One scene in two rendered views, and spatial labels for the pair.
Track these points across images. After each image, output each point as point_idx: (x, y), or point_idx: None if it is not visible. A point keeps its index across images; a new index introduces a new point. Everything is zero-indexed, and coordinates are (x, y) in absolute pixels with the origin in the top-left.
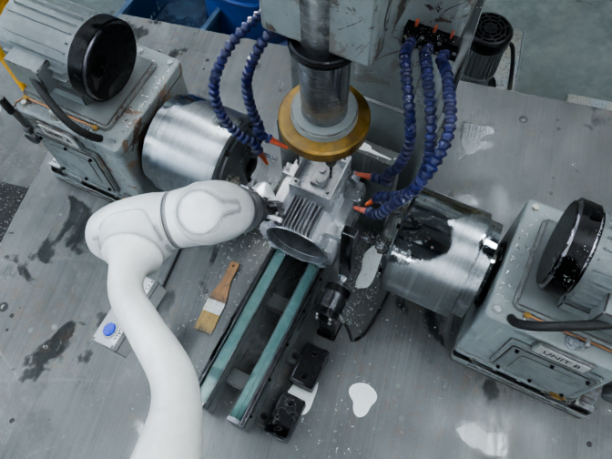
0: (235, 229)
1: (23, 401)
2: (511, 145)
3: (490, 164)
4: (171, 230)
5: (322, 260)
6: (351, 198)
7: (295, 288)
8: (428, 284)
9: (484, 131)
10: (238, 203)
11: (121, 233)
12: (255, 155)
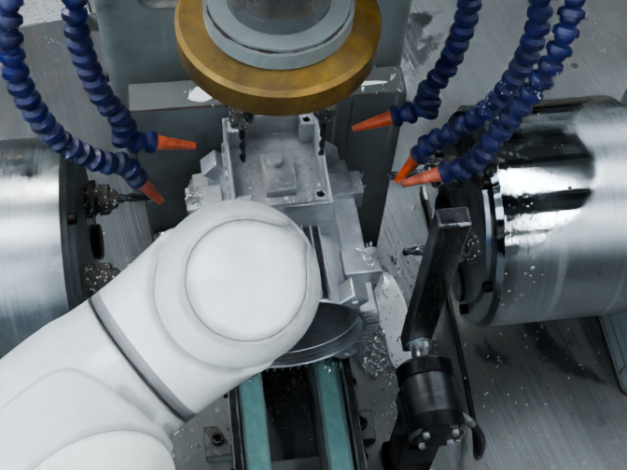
0: (320, 290)
1: None
2: None
3: (461, 65)
4: (170, 379)
5: (352, 338)
6: (348, 190)
7: (295, 434)
8: (593, 260)
9: (418, 22)
10: (295, 228)
11: (53, 453)
12: (110, 207)
